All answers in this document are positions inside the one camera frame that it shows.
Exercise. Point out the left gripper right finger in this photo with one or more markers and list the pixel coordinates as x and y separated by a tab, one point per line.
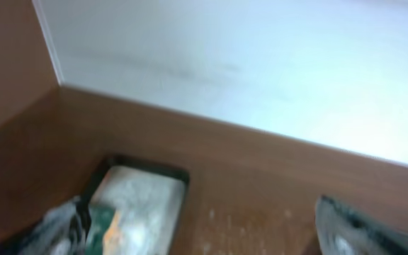
341	229

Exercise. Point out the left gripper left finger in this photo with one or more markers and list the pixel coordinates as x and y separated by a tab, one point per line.
62	230

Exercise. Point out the green yellow sponge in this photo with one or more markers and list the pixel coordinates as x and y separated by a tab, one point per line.
105	235

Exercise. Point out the black rectangular soap tray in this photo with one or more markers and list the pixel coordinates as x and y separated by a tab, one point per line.
149	196

